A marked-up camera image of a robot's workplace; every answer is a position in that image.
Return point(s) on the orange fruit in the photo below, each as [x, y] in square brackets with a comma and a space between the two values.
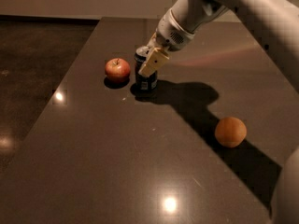
[230, 132]

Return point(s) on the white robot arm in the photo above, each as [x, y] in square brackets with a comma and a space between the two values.
[273, 23]

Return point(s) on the dark blue pepsi can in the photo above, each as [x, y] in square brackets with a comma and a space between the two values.
[147, 84]

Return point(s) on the red apple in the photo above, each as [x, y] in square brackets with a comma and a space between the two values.
[117, 70]

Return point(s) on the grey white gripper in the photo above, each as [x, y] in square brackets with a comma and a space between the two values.
[170, 36]

